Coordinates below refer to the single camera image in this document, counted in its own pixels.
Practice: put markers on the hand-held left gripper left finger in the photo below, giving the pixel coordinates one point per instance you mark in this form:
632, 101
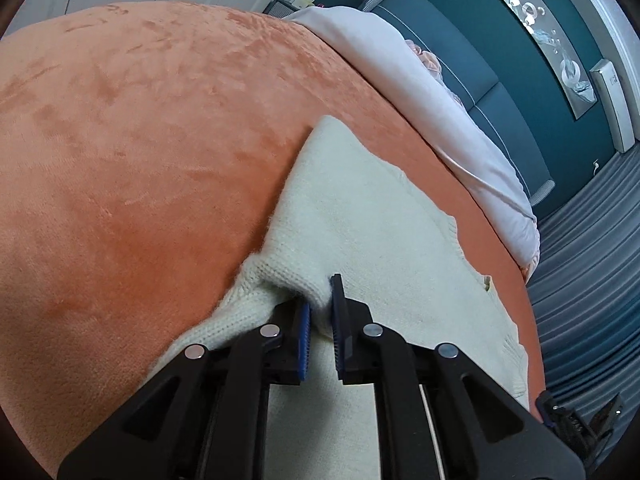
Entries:
303, 345

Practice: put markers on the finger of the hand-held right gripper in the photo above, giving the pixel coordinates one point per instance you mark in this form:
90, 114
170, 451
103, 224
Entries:
546, 406

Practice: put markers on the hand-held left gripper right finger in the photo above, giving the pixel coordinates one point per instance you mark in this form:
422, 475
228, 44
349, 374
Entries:
338, 340

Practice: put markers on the cream knit sweater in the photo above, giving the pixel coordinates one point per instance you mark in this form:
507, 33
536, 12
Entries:
380, 220

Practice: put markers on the grey-blue curtain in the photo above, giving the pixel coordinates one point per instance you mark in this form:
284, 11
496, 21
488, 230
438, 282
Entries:
590, 270

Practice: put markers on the orange plush blanket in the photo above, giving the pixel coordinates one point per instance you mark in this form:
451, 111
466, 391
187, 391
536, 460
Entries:
140, 160

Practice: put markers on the pale pink duvet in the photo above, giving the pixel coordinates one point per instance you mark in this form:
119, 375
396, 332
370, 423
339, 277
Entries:
405, 80

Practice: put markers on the pink ruffled pillow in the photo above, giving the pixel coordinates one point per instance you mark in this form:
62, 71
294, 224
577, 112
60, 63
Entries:
431, 62

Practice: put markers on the teal padded headboard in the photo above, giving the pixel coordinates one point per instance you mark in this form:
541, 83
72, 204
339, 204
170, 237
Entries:
465, 50

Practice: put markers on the white wall air conditioner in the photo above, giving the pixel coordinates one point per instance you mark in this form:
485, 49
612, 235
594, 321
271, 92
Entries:
610, 105

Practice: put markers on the long framed wall picture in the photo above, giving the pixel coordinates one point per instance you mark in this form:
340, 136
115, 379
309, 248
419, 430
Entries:
537, 30

